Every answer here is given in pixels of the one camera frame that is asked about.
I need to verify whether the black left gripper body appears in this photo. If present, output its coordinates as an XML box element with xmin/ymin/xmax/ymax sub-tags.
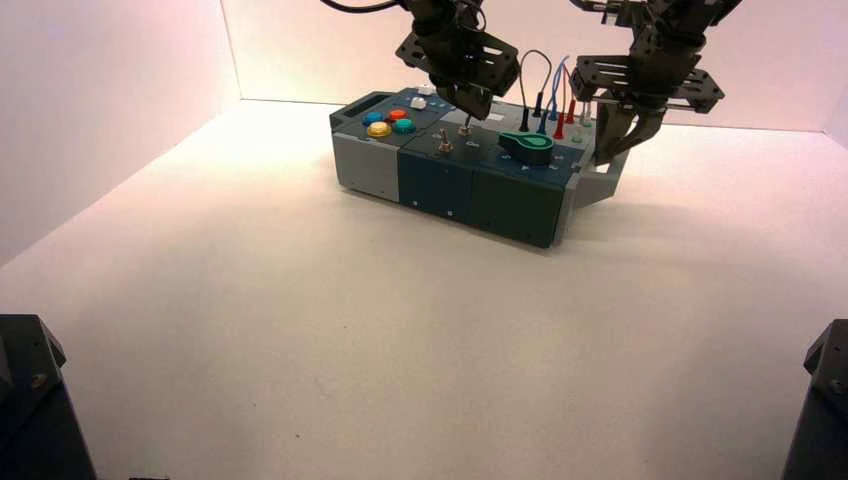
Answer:
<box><xmin>396</xmin><ymin>19</ymin><xmax>520</xmax><ymax>98</ymax></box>

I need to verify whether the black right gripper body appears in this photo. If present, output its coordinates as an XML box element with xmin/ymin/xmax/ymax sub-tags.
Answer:
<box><xmin>570</xmin><ymin>54</ymin><xmax>725</xmax><ymax>115</ymax></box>

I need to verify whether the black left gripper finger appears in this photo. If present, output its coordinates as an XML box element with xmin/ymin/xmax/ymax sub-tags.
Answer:
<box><xmin>453</xmin><ymin>82</ymin><xmax>476</xmax><ymax>120</ymax></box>
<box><xmin>471</xmin><ymin>86</ymin><xmax>496</xmax><ymax>122</ymax></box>

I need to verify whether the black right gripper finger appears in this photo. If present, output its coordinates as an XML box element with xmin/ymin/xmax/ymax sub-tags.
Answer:
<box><xmin>609</xmin><ymin>110</ymin><xmax>666</xmax><ymax>160</ymax></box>
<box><xmin>594</xmin><ymin>102</ymin><xmax>631</xmax><ymax>166</ymax></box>

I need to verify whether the grey and teal control box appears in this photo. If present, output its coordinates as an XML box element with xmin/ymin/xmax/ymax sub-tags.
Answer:
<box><xmin>329</xmin><ymin>86</ymin><xmax>631</xmax><ymax>250</ymax></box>

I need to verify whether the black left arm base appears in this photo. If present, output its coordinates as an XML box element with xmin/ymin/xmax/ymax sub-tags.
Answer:
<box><xmin>0</xmin><ymin>314</ymin><xmax>98</xmax><ymax>480</ymax></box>

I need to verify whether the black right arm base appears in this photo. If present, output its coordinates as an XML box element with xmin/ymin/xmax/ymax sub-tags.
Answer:
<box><xmin>781</xmin><ymin>319</ymin><xmax>848</xmax><ymax>480</ymax></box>

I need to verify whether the green rotary knob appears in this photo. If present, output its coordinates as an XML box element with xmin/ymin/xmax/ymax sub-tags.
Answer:
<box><xmin>498</xmin><ymin>131</ymin><xmax>556</xmax><ymax>167</ymax></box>

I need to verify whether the black jumper wire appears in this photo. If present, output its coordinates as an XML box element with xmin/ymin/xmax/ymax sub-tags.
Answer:
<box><xmin>518</xmin><ymin>49</ymin><xmax>553</xmax><ymax>132</ymax></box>

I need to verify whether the red jumper wire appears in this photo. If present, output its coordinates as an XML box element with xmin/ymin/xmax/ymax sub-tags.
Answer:
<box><xmin>553</xmin><ymin>66</ymin><xmax>576</xmax><ymax>140</ymax></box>

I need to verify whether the blue jumper wire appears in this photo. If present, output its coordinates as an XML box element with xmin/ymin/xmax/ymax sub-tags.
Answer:
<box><xmin>537</xmin><ymin>56</ymin><xmax>571</xmax><ymax>136</ymax></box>

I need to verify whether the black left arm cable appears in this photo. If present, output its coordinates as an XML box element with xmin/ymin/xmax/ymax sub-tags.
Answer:
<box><xmin>320</xmin><ymin>0</ymin><xmax>407</xmax><ymax>15</ymax></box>

